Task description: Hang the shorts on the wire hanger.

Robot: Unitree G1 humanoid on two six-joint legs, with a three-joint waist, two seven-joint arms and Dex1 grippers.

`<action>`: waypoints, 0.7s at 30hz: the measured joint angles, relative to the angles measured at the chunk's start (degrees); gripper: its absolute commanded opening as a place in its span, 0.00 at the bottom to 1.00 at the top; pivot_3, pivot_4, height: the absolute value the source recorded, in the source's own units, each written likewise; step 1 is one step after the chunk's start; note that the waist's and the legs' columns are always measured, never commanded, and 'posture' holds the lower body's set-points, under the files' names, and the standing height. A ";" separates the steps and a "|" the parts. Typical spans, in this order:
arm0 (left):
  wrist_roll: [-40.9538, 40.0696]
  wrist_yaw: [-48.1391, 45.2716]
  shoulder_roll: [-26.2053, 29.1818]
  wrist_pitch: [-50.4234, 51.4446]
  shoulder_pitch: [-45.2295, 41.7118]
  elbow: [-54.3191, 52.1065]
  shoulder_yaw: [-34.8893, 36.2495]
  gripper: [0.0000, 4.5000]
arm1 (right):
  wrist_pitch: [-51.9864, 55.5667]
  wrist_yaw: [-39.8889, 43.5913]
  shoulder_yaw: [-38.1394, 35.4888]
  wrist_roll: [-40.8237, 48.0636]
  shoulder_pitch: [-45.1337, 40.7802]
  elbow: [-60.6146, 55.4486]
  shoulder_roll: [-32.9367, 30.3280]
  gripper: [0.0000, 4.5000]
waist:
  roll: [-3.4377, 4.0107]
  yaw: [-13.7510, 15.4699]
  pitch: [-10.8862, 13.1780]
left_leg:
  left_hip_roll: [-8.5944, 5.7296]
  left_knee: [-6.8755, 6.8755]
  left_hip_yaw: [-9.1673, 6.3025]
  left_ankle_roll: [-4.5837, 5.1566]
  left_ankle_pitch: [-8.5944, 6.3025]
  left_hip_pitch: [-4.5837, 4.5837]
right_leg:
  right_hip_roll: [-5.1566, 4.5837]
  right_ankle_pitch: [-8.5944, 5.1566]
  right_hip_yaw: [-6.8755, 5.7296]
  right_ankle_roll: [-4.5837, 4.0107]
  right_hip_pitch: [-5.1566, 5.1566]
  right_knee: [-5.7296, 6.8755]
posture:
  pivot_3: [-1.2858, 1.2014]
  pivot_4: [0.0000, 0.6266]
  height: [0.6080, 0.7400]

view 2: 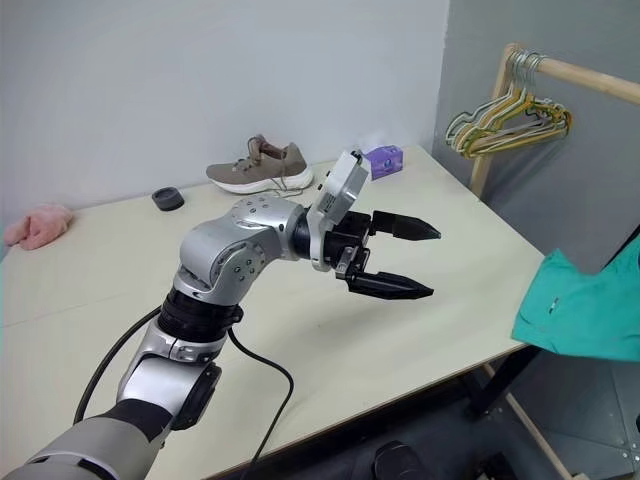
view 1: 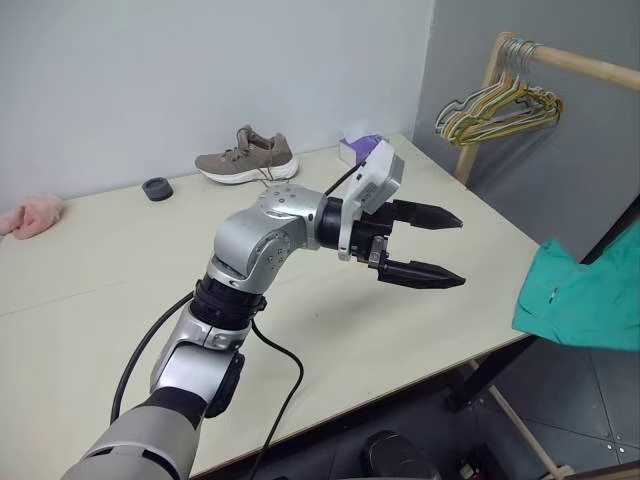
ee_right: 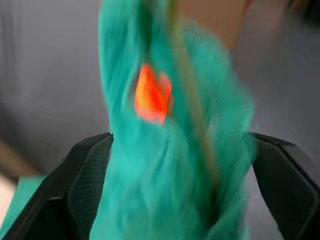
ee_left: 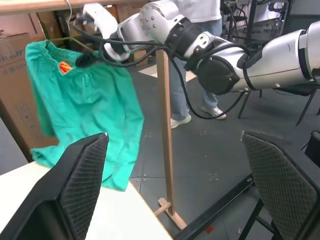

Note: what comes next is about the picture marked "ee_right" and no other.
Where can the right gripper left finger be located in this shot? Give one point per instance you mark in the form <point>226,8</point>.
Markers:
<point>62,190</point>

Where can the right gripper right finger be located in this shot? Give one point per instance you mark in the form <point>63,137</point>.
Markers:
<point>290,185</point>

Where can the green t-shirt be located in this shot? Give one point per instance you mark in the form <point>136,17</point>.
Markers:
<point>155,162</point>

